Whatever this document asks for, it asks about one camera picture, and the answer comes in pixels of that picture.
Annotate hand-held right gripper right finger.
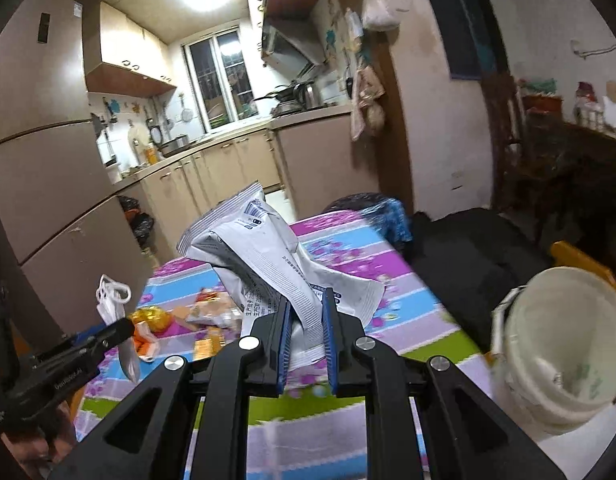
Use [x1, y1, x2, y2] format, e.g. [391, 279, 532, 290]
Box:
[322, 287, 569, 480]

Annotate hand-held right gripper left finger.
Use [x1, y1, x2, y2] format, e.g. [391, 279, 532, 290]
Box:
[48, 305, 295, 480]

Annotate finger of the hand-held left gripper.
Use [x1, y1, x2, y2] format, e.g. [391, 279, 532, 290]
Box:
[72, 317, 136, 355]

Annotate white plastic wrapper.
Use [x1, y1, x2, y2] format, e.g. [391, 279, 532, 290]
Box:
[96, 273, 141, 381]

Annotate silver white packaging bag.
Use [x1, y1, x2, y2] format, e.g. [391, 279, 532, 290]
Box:
[176, 181, 387, 377]

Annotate white plastic bucket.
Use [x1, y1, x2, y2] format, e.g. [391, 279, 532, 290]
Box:
[490, 266, 616, 437]

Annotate orange packet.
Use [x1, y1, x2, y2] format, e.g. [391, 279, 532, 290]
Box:
[130, 322, 161, 364]

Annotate yellow foil wrapper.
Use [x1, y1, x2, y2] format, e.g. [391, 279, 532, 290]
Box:
[127, 308, 174, 334]

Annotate small orange wrapper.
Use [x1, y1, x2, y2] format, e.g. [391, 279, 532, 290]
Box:
[193, 327, 227, 361]

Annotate floral striped tablecloth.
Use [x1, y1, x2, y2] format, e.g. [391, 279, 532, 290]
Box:
[72, 209, 495, 480]

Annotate brown printed snack wrapper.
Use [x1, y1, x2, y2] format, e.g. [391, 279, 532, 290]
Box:
[185, 287, 244, 334]

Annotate black plastic bag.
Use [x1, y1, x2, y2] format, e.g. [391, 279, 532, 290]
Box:
[118, 194, 157, 249]

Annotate blue patterned cloth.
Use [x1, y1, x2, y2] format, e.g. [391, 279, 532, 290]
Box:
[362, 198, 414, 252]

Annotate black bin bag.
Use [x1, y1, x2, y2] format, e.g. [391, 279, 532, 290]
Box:
[320, 192, 389, 216]

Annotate grey refrigerator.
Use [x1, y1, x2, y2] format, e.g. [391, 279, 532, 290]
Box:
[0, 0, 157, 332]

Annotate black cloth bundle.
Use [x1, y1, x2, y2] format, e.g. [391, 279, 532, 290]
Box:
[412, 208, 555, 354]

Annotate beige kitchen base cabinets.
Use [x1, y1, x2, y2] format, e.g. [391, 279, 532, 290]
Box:
[109, 104, 385, 262]

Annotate gas stove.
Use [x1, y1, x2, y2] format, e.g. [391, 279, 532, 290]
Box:
[272, 99, 315, 116]

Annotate steel kettle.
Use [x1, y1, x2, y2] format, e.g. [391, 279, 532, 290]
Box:
[293, 81, 321, 110]

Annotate black wok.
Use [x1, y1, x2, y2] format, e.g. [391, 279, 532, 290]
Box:
[252, 84, 299, 104]

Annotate kitchen window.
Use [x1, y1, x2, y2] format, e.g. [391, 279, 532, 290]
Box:
[182, 29, 257, 134]

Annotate yellow wooden stool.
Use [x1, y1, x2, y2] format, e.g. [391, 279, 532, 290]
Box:
[550, 240, 616, 307]

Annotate steel range hood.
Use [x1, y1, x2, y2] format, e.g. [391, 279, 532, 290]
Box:
[260, 24, 329, 79]

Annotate dark wooden sideboard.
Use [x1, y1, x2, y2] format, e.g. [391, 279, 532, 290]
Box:
[517, 109, 616, 272]

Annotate hanging small plastic bag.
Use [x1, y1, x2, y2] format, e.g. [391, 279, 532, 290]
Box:
[343, 8, 364, 54]

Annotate red basket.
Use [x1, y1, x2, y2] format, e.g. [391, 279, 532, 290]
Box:
[520, 78, 562, 114]

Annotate hanging white plastic bag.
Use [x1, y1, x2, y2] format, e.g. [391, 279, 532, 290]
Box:
[362, 0, 414, 32]

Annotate dark framed window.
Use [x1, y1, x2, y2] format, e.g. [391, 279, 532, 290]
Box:
[412, 0, 510, 82]

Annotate floral wall sticker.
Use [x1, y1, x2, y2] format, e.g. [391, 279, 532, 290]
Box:
[322, 0, 349, 62]

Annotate wall socket with cable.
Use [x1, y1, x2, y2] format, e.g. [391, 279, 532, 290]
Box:
[570, 39, 616, 59]

